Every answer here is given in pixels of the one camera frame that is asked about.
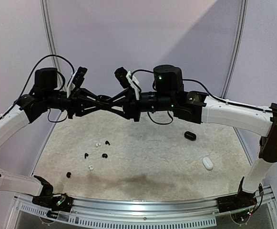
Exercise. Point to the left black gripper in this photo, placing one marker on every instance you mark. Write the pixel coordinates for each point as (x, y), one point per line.
(77, 103)

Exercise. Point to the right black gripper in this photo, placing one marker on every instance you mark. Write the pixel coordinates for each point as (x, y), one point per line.
(132, 105)

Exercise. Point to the black earbud charging case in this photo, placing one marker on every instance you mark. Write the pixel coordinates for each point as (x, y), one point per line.
(104, 98)

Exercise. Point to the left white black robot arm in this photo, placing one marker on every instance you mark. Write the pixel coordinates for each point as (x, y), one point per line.
(45, 95)

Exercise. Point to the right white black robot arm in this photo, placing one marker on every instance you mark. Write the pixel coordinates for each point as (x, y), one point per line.
(198, 107)

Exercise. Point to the white earbud charging case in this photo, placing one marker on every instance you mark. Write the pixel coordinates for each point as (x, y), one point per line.
(208, 164)

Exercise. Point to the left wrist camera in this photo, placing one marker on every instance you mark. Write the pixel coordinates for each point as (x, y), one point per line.
(76, 80)

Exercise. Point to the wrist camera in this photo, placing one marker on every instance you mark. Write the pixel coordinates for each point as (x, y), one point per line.
(128, 80)
(76, 80)

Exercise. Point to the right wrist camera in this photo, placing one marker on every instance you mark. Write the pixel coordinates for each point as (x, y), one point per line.
(128, 80)

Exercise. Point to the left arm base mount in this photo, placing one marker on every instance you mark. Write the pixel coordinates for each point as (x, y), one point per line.
(48, 199)

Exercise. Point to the left aluminium frame post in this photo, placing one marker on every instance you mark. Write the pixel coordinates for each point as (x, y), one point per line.
(49, 36)

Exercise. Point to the aluminium frame post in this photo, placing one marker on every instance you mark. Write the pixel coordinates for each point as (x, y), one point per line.
(49, 36)
(236, 46)

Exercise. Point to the aluminium front rail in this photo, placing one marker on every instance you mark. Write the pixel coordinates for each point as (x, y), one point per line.
(88, 213)

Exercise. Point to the right aluminium frame post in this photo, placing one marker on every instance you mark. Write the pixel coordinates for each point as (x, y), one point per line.
(236, 46)

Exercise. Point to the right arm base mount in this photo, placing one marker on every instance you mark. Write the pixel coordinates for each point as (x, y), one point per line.
(240, 200)

